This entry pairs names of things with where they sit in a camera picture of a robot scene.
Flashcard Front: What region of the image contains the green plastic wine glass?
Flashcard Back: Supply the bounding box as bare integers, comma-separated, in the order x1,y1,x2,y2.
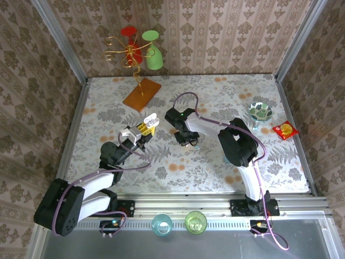
142,30,164,70

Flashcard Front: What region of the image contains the red snack packet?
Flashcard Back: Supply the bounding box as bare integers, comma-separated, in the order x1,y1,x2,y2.
272,120,299,140

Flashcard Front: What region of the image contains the aluminium frame post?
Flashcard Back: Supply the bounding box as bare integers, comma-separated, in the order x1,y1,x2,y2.
30,0,89,81
274,0,329,81

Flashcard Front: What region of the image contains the gold wire rack wooden base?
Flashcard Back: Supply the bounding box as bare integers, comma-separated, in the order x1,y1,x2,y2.
104,36,162,113

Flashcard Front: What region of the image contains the perforated cable duct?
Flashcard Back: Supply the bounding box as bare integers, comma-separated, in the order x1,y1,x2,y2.
47,220,270,232

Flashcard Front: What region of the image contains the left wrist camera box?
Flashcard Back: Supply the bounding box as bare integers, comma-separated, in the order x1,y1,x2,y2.
120,126,142,146

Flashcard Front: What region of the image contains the black controller board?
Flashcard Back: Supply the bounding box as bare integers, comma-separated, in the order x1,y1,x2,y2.
99,219,122,235
249,219,271,235

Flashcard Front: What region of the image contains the green plastic cup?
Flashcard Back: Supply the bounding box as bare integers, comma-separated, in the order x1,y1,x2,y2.
184,210,208,236

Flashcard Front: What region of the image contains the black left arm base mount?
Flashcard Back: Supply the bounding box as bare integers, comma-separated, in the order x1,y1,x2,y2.
86,200,135,218

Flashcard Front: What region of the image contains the leaf patterned glass bowl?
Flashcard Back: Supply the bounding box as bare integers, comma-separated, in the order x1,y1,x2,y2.
248,102,273,124

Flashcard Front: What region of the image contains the teal plastic cup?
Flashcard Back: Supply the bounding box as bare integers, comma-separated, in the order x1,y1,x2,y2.
151,213,173,237

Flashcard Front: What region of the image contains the red plastic wine glass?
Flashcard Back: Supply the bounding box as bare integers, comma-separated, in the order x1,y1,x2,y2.
120,26,143,65

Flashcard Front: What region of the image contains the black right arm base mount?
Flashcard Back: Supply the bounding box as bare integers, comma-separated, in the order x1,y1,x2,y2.
230,199,281,217

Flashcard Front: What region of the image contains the grey metal shelf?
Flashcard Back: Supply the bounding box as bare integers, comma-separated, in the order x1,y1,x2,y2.
25,218,337,259

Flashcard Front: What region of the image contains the aluminium table frame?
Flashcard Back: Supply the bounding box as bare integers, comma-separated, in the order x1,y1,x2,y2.
37,75,334,220

